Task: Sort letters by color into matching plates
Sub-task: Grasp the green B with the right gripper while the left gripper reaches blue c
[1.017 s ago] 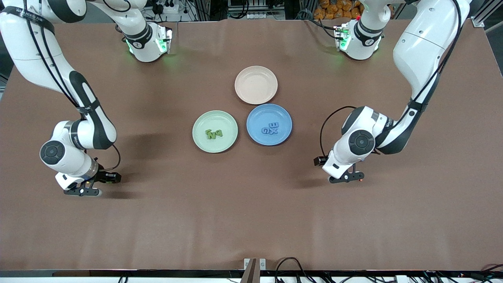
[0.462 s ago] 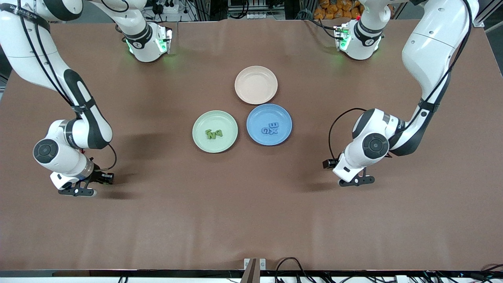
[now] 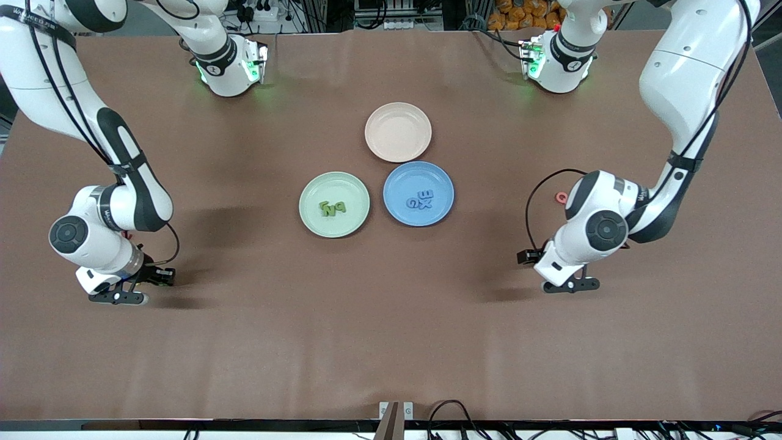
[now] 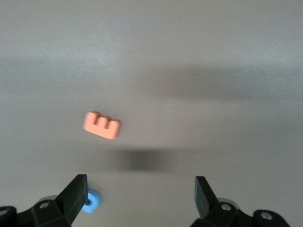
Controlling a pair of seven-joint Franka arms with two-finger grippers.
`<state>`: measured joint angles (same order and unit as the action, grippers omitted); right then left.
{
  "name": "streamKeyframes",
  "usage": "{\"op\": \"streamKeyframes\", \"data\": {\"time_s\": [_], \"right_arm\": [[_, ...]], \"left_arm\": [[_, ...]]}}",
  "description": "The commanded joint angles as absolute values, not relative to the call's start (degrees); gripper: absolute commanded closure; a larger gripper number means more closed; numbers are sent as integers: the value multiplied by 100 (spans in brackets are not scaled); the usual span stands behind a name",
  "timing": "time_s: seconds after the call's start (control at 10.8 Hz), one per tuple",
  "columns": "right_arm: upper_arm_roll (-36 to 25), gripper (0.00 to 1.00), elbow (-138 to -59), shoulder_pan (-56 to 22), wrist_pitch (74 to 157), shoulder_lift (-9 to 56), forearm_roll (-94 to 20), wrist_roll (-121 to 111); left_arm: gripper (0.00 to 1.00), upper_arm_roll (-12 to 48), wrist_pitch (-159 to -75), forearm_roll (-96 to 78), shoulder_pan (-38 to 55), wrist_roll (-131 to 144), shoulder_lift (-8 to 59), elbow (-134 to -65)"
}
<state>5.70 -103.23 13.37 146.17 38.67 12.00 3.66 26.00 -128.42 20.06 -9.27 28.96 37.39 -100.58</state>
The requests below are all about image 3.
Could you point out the blue foam letter E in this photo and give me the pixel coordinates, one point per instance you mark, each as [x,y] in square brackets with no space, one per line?
[427,194]

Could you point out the blue foam capital G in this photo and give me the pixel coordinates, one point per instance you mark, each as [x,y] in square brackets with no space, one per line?
[409,202]

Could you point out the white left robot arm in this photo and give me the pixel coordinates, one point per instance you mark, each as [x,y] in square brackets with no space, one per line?
[684,79]

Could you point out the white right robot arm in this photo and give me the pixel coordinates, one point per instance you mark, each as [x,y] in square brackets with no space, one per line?
[98,244]

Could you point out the red foam letter Q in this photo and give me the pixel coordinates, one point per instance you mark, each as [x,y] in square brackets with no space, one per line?
[559,193]

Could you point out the brown table cover sheet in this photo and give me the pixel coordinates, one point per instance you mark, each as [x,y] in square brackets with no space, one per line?
[391,305]

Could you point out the blue round plate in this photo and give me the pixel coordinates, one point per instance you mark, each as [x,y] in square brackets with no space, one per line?
[403,180]

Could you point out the beige round plate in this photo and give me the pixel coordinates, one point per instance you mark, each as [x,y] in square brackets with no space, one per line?
[398,131]

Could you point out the green round plate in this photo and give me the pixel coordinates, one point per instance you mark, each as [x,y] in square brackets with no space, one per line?
[348,186]

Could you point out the pile of orange objects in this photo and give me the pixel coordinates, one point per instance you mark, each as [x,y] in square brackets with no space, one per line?
[525,13]

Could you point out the white socket strip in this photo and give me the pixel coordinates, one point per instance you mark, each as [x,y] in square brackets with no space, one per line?
[403,24]

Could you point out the white power strip with plugs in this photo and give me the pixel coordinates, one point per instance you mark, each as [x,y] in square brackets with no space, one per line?
[264,13]

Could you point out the black table edge rail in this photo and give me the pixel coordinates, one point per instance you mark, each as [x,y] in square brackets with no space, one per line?
[183,425]

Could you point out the silver camera mount bracket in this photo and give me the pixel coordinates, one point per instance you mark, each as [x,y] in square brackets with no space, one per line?
[394,418]

